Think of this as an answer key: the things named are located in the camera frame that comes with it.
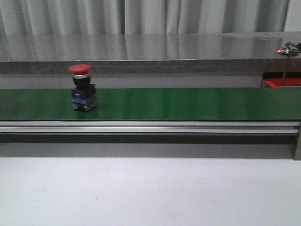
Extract red mushroom push button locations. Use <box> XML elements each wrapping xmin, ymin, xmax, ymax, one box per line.
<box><xmin>68</xmin><ymin>64</ymin><xmax>97</xmax><ymax>112</ymax></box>

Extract green conveyor belt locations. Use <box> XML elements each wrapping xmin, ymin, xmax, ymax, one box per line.
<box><xmin>0</xmin><ymin>87</ymin><xmax>301</xmax><ymax>121</ymax></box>

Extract grey stone-top counter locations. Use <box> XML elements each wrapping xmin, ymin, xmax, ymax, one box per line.
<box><xmin>0</xmin><ymin>32</ymin><xmax>301</xmax><ymax>74</ymax></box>

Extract red bin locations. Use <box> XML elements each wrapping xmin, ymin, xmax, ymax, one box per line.
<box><xmin>263</xmin><ymin>78</ymin><xmax>301</xmax><ymax>88</ymax></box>

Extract small circuit board red LED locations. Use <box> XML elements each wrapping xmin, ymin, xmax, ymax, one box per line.
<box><xmin>276</xmin><ymin>47</ymin><xmax>297</xmax><ymax>55</ymax></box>

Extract grey pleated curtain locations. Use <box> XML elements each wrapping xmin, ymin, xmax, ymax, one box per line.
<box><xmin>0</xmin><ymin>0</ymin><xmax>289</xmax><ymax>35</ymax></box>

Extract aluminium conveyor frame rail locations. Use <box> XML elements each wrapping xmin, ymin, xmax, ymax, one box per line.
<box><xmin>0</xmin><ymin>121</ymin><xmax>301</xmax><ymax>134</ymax></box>

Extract grey conveyor support post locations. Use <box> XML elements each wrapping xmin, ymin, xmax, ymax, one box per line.
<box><xmin>293</xmin><ymin>127</ymin><xmax>301</xmax><ymax>161</ymax></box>

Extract red and black wires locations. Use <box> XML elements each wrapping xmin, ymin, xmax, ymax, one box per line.
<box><xmin>281</xmin><ymin>41</ymin><xmax>301</xmax><ymax>87</ymax></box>

